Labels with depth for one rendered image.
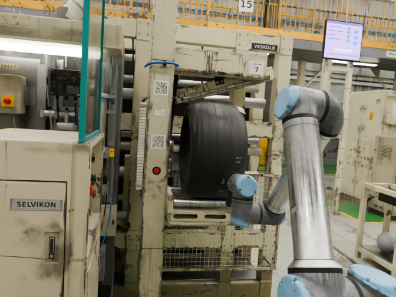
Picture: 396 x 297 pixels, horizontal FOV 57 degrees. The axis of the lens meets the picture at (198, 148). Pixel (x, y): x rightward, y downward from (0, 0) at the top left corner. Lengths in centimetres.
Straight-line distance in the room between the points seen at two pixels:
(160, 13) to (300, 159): 121
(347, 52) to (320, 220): 492
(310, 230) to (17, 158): 87
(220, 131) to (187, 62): 60
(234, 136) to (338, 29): 419
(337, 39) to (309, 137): 473
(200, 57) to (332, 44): 370
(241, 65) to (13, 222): 162
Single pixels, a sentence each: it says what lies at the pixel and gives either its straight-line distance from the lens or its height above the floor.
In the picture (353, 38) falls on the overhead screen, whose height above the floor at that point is 265.
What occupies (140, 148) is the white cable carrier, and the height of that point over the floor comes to 117.
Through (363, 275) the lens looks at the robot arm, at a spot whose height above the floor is 97.
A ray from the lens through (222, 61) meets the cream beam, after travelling 231.
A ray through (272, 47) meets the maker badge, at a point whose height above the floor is 190.
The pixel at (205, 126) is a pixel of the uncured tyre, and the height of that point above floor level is 132.
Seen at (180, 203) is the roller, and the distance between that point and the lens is 197.
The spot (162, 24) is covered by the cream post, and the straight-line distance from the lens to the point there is 202.
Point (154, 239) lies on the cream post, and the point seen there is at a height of 67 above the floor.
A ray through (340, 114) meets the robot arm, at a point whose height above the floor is 141.
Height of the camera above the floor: 138
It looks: 5 degrees down
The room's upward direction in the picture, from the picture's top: 4 degrees clockwise
